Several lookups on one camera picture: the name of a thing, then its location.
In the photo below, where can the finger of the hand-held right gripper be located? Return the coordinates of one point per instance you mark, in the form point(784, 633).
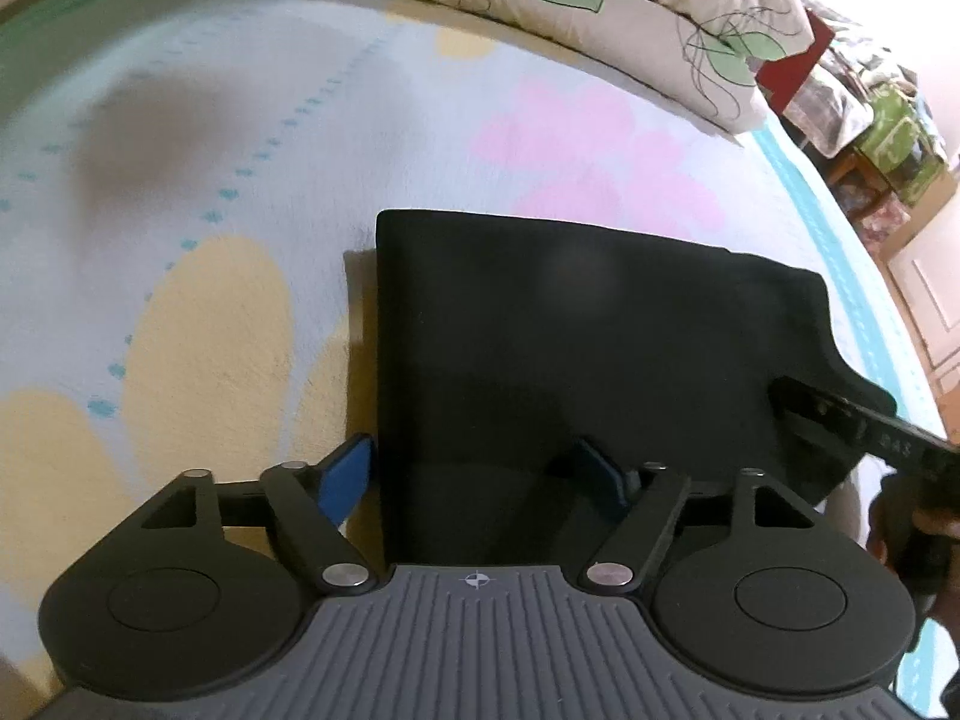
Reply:
point(814, 405)

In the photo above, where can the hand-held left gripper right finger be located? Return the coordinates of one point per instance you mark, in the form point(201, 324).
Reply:
point(604, 472)

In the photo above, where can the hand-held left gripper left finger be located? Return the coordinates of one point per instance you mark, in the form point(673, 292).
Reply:
point(346, 476)

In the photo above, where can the black pants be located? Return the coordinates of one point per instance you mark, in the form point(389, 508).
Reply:
point(585, 345)

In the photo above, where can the person's right hand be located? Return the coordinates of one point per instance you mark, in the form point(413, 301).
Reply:
point(937, 522)

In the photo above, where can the white door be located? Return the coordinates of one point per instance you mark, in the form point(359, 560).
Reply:
point(934, 307)

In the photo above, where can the floral pastel bed blanket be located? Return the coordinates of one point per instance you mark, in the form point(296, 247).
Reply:
point(187, 255)

